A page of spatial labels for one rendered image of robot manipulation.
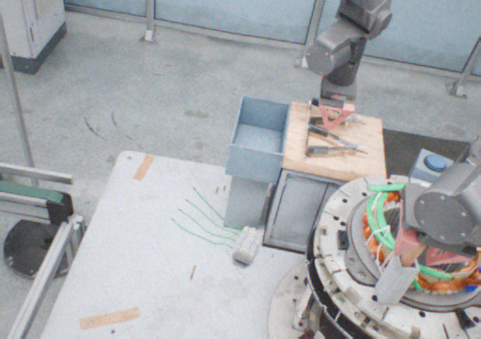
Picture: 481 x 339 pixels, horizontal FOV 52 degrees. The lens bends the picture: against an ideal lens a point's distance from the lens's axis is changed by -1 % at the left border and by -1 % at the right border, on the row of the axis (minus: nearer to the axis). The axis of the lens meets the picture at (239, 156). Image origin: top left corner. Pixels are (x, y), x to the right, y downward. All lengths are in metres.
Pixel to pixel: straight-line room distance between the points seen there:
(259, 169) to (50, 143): 1.69
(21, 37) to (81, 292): 1.99
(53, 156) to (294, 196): 1.64
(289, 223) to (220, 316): 0.25
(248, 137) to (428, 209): 0.67
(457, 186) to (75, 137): 2.23
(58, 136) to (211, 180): 1.42
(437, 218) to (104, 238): 0.82
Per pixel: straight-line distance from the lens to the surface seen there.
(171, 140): 2.54
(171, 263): 1.12
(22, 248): 2.14
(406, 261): 0.70
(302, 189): 1.02
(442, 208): 0.49
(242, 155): 0.97
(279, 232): 1.13
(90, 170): 2.40
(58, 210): 1.29
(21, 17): 2.82
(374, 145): 1.05
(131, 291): 1.08
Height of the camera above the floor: 1.71
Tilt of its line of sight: 43 degrees down
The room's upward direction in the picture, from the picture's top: 10 degrees clockwise
